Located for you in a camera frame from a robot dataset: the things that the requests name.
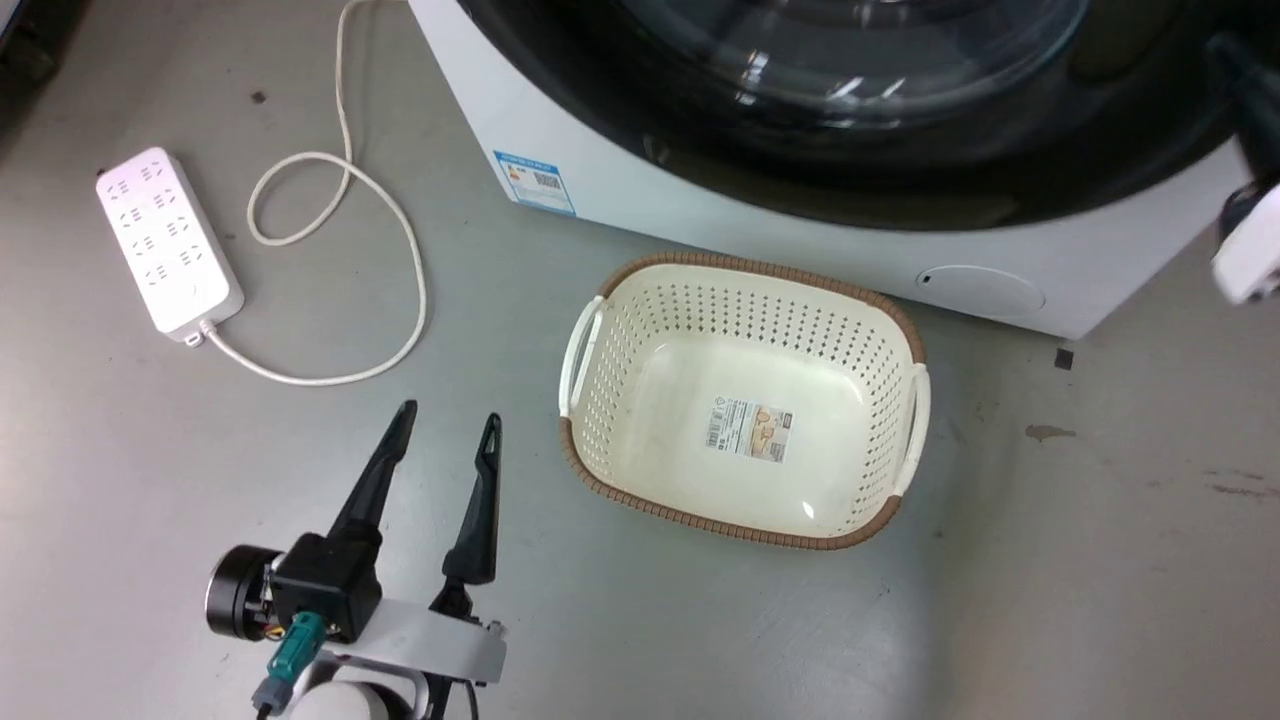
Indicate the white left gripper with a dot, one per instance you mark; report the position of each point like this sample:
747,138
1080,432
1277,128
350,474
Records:
430,640

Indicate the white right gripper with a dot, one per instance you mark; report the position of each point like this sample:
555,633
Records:
1252,250

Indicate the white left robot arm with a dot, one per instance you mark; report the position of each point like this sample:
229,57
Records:
345,700

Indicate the dark round glass washer door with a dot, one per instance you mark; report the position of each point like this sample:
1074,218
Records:
900,170

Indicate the white front-load washing machine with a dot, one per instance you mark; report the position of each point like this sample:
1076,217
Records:
760,225

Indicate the cream perforated laundry basket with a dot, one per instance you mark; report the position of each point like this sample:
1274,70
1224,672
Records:
700,420

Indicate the small black floor scrap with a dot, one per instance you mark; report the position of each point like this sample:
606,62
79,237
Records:
1063,357

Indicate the round white filter cover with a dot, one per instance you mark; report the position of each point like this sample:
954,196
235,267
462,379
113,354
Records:
985,291

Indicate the printed basket label sticker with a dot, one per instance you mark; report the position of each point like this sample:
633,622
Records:
750,430

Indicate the blue energy label sticker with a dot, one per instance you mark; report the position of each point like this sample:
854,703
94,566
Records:
536,182

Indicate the white power strip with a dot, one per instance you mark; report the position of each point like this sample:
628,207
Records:
165,240

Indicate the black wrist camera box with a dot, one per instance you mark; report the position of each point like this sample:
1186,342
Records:
325,585

